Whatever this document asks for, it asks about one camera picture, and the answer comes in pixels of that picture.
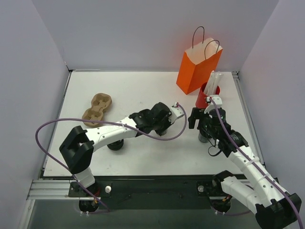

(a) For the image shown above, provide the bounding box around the white wrapped straws bundle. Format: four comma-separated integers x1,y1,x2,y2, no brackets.
204,71,224,95

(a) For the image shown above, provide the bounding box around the aluminium frame rail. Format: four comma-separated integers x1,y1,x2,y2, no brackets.
27,177,284,200

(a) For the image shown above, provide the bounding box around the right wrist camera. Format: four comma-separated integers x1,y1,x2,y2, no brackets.
204,94,223,114

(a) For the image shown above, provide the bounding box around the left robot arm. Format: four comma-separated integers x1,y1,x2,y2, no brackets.
59,102,173,196

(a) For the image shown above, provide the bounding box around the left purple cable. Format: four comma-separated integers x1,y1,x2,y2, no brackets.
35,102,188,213

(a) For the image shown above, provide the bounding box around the orange paper bag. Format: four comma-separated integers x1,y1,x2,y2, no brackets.
176,26,223,95

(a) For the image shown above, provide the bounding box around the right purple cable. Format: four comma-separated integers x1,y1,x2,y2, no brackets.
209,97,303,229

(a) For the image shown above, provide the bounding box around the stack of black lids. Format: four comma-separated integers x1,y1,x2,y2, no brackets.
107,139,124,151

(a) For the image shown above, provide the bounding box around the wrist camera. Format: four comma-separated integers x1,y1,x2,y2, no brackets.
170,102,184,122
204,94,223,114

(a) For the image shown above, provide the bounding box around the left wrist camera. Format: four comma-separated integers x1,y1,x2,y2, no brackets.
170,102,184,122

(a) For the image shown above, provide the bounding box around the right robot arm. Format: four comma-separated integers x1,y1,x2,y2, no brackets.
188,107,302,229

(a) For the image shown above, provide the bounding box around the purple cable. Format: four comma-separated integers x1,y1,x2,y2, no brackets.
35,102,188,213
209,97,303,229

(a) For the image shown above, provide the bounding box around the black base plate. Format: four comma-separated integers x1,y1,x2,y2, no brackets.
69,175,240,210

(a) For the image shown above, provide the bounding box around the dark coffee cup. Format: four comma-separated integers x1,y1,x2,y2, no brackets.
156,129,167,136
198,133,210,143

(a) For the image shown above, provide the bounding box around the red cylindrical cup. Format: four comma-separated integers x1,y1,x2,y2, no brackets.
195,82,220,109

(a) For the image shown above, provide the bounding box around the brown cardboard cup carrier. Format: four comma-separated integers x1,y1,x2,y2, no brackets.
82,93,112,128

